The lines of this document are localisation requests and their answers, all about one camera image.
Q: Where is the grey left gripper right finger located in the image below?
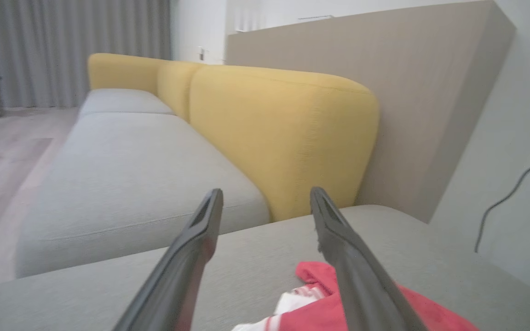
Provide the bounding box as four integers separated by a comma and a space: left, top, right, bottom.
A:
310, 187, 427, 331

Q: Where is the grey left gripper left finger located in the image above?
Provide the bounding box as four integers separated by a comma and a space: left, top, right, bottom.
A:
112, 188, 225, 331

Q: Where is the red white basketball jersey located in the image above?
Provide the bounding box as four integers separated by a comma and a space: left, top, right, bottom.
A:
233, 261, 479, 331

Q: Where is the grey and yellow sofa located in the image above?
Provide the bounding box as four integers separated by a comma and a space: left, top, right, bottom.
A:
0, 205, 530, 331

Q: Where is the grey sofa seat cushion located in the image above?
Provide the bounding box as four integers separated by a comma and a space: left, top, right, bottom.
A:
14, 113, 271, 279
79, 88, 176, 116

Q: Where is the yellow sofa back cushion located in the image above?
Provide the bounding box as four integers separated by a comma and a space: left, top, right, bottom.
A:
189, 64, 380, 222
156, 61, 207, 123
87, 52, 170, 96

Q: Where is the grey pleated curtain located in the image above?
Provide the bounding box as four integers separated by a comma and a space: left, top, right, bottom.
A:
0, 0, 173, 109

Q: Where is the thin black wall cable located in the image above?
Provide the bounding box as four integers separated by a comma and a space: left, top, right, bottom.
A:
474, 149, 530, 299

